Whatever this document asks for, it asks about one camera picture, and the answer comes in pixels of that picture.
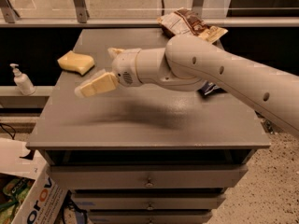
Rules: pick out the white pump bottle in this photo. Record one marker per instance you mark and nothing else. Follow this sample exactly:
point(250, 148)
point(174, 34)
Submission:
point(22, 81)

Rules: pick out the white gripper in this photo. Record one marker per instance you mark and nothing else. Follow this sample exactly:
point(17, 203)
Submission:
point(124, 67)

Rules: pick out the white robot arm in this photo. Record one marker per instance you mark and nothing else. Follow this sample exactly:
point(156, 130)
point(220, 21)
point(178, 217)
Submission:
point(187, 62)

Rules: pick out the brown chip bag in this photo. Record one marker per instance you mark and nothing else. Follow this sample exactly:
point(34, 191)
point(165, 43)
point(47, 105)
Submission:
point(187, 22)

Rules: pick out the grey drawer cabinet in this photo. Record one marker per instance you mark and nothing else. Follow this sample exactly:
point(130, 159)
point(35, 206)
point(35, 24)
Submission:
point(146, 155)

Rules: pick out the yellow sponge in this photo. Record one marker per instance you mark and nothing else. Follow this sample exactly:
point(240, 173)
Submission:
point(76, 62)

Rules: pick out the blue chip bag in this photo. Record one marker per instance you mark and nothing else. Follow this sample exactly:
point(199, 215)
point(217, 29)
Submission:
point(210, 88)

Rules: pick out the green snack packets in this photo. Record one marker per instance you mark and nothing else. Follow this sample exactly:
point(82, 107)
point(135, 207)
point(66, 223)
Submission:
point(15, 192)

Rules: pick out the white cardboard box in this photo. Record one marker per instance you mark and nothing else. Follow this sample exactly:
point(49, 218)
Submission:
point(28, 194)

